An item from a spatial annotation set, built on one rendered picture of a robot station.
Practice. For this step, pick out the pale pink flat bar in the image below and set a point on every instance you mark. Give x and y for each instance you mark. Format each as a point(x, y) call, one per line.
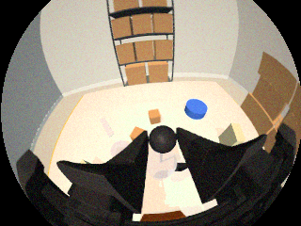
point(107, 129)

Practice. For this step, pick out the blue short cylinder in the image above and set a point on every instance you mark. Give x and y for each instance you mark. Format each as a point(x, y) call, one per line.
point(195, 109)

